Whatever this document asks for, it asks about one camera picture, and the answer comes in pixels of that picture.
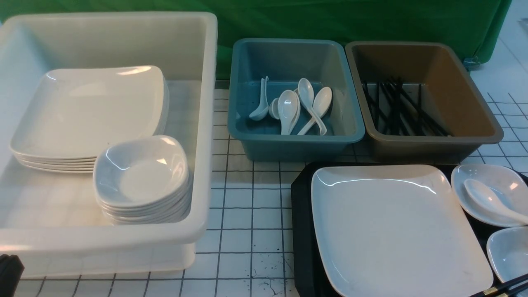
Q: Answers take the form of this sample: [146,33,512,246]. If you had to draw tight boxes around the stack of white bowls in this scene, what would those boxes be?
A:
[93,135,193,225]

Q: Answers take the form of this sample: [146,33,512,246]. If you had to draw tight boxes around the teal plastic bin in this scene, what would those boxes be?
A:
[227,38,365,162]

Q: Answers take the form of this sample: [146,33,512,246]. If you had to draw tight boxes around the large white square plate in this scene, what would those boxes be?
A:
[311,164,494,297]

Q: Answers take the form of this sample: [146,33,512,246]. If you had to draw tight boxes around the small white spoon behind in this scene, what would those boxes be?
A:
[268,98,280,120]

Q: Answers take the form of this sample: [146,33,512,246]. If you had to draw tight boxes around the brown plastic bin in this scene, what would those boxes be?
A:
[345,41,504,163]

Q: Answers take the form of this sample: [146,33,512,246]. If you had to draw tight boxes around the white bowl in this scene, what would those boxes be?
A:
[486,227,528,283]
[450,164,528,228]

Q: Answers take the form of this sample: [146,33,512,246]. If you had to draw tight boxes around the black chopsticks in bin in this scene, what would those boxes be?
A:
[361,77,453,137]

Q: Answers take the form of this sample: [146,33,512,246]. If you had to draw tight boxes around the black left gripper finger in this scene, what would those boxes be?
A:
[0,254,24,297]

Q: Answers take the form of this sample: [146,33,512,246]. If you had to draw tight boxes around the stack of white square plates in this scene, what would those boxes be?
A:
[10,65,168,173]

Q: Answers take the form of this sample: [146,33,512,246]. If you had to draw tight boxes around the large white plastic tub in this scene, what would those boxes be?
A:
[1,12,218,278]

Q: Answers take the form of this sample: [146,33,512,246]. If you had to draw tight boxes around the white spoon long handle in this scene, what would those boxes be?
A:
[297,78,328,136]

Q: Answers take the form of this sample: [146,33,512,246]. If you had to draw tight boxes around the black chopsticks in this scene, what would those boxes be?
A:
[471,274,528,297]
[361,77,453,137]

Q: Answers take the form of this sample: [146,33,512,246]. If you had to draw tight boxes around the green backdrop cloth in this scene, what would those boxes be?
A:
[1,0,511,79]

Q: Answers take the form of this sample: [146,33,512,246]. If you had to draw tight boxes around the black serving tray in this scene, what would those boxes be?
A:
[291,162,527,297]

